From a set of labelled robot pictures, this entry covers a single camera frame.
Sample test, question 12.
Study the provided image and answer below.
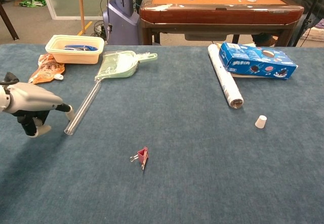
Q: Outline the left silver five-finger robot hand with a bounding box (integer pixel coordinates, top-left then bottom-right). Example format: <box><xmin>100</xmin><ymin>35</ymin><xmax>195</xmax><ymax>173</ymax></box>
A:
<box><xmin>4</xmin><ymin>81</ymin><xmax>75</xmax><ymax>138</ymax></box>

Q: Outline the clear plastic tube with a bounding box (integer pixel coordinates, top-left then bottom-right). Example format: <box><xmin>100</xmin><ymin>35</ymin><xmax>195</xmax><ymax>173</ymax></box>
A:
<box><xmin>64</xmin><ymin>81</ymin><xmax>102</xmax><ymax>135</ymax></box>

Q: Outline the small white ball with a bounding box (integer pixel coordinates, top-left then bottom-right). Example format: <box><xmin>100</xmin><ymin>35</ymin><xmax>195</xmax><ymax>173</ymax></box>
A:
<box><xmin>255</xmin><ymin>115</ymin><xmax>267</xmax><ymax>129</ymax></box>

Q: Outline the orange spout pouch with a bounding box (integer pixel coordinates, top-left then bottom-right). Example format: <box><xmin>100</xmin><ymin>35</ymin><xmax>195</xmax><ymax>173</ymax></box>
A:
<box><xmin>27</xmin><ymin>53</ymin><xmax>66</xmax><ymax>85</ymax></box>

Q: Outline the cream plastic food container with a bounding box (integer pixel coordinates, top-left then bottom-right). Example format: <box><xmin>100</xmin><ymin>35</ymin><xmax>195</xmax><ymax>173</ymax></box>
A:
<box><xmin>45</xmin><ymin>34</ymin><xmax>105</xmax><ymax>65</ymax></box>

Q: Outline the blue snack packet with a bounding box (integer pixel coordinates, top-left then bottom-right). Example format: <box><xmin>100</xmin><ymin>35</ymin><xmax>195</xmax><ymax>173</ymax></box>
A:
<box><xmin>63</xmin><ymin>45</ymin><xmax>99</xmax><ymax>52</ymax></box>

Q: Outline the dark brown table leg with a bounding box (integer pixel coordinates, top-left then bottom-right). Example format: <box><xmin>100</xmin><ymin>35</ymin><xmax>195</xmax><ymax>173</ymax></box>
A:
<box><xmin>0</xmin><ymin>3</ymin><xmax>20</xmax><ymax>41</ymax></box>

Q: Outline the green dustpan brush set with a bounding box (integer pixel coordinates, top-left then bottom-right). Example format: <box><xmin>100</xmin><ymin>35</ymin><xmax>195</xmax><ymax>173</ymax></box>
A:
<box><xmin>94</xmin><ymin>50</ymin><xmax>158</xmax><ymax>82</ymax></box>

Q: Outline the green bag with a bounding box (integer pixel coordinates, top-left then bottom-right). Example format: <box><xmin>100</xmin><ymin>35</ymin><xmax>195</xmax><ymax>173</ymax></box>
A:
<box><xmin>19</xmin><ymin>0</ymin><xmax>48</xmax><ymax>8</ymax></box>

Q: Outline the wooden pole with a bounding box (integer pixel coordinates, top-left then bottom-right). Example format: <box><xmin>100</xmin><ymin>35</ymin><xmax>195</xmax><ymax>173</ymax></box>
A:
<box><xmin>77</xmin><ymin>0</ymin><xmax>86</xmax><ymax>33</ymax></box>

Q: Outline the red binder clip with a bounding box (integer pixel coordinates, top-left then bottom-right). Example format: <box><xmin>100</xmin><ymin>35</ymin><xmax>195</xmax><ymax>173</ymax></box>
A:
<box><xmin>130</xmin><ymin>146</ymin><xmax>149</xmax><ymax>171</ymax></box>

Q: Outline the blue felt table cover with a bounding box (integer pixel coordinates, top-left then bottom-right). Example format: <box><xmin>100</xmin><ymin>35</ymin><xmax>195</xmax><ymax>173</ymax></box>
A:
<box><xmin>0</xmin><ymin>43</ymin><xmax>324</xmax><ymax>224</ymax></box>

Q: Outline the white paper roll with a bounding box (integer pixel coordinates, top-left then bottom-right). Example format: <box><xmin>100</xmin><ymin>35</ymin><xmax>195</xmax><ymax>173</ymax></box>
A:
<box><xmin>207</xmin><ymin>44</ymin><xmax>244</xmax><ymax>109</ymax></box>

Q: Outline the brown mahjong table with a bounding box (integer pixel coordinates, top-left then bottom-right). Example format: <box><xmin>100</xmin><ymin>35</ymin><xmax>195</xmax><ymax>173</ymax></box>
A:
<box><xmin>139</xmin><ymin>0</ymin><xmax>304</xmax><ymax>48</ymax></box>

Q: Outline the blue Oreo cookie box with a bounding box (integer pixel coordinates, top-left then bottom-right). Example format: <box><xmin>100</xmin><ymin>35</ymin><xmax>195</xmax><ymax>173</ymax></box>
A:
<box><xmin>219</xmin><ymin>42</ymin><xmax>298</xmax><ymax>81</ymax></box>

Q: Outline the black tripod stand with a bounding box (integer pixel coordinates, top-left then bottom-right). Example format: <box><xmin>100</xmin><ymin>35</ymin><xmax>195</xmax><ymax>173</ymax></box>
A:
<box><xmin>293</xmin><ymin>0</ymin><xmax>324</xmax><ymax>47</ymax></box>

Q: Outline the white plastic basket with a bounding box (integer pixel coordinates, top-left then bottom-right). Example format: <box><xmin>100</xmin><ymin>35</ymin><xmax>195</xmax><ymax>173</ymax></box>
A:
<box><xmin>300</xmin><ymin>27</ymin><xmax>324</xmax><ymax>42</ymax></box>

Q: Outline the black cable tangle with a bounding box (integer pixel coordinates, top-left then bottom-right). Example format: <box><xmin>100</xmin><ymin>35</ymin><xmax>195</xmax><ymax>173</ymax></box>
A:
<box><xmin>91</xmin><ymin>20</ymin><xmax>109</xmax><ymax>39</ymax></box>

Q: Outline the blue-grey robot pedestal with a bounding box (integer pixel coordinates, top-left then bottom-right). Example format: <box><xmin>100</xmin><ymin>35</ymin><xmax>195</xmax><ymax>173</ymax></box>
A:
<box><xmin>102</xmin><ymin>0</ymin><xmax>140</xmax><ymax>46</ymax></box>

